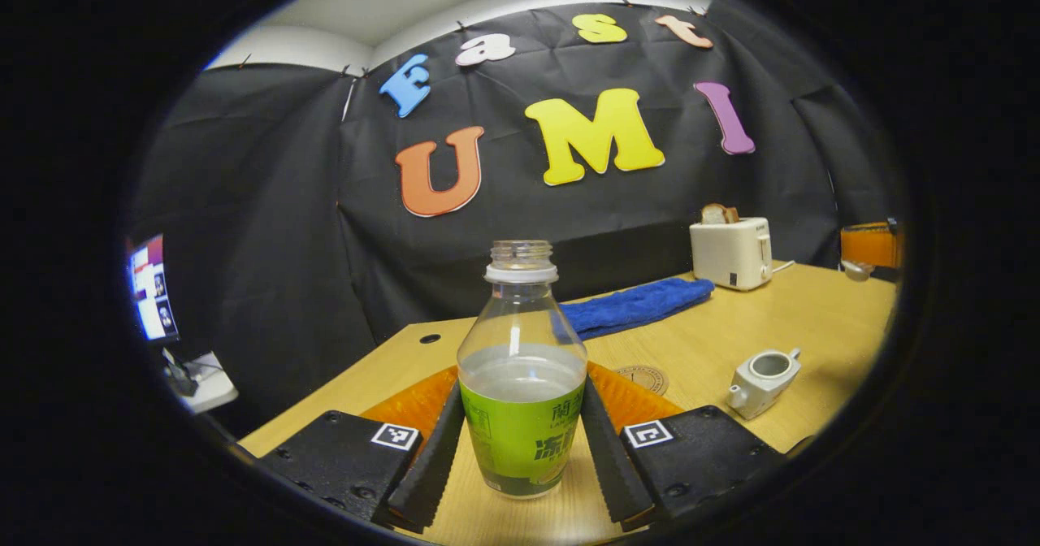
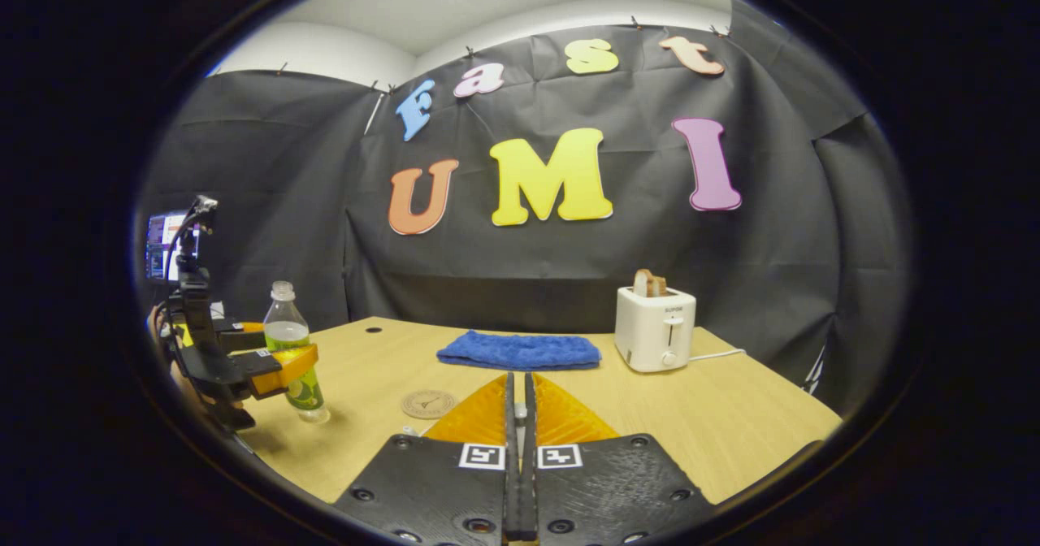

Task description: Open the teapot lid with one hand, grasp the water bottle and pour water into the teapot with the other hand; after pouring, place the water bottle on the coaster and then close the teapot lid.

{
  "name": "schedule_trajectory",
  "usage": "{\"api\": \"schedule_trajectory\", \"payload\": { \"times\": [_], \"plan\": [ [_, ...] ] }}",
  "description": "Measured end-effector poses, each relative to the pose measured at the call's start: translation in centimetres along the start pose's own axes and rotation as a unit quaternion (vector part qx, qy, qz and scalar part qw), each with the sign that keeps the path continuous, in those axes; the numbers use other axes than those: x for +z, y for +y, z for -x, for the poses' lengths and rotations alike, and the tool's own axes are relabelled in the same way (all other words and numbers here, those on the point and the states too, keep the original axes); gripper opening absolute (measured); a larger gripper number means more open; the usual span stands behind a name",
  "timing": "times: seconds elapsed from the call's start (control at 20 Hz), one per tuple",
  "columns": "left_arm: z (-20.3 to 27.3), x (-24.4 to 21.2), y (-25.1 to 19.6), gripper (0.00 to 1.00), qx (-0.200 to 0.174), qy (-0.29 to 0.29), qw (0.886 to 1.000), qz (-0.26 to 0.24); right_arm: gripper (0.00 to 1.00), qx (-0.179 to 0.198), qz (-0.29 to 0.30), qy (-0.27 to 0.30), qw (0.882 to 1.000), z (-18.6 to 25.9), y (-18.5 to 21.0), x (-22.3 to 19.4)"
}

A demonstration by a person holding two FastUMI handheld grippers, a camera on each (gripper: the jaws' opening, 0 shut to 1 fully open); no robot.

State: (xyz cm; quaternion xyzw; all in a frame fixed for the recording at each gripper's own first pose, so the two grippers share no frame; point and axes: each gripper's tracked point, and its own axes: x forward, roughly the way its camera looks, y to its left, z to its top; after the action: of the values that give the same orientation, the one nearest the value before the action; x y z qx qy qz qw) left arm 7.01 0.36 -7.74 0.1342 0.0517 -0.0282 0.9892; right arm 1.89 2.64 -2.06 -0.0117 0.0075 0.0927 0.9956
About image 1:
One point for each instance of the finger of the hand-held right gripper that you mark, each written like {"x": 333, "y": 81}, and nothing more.
{"x": 869, "y": 245}

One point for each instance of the white toaster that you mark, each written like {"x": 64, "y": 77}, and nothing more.
{"x": 731, "y": 253}

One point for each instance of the bread slice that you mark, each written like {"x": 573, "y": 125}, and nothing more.
{"x": 719, "y": 214}

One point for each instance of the white floral teacup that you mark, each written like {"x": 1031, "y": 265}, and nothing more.
{"x": 760, "y": 387}

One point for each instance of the black backdrop cloth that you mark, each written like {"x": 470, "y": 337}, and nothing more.
{"x": 284, "y": 245}

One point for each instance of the black keyboard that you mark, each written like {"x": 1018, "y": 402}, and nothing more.
{"x": 183, "y": 379}

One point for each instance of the green label water bottle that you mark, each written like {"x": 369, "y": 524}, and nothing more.
{"x": 520, "y": 440}

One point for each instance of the white side table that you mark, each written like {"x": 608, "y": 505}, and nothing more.
{"x": 213, "y": 387}

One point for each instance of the round cork coaster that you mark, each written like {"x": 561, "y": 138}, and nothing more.
{"x": 646, "y": 378}

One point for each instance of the computer monitor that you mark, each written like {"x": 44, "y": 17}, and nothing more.
{"x": 153, "y": 294}

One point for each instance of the blue towel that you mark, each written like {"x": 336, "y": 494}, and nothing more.
{"x": 642, "y": 302}

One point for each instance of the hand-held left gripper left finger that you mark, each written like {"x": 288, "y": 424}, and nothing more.
{"x": 426, "y": 465}

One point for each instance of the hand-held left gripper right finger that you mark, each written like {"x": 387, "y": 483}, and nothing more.
{"x": 609, "y": 465}

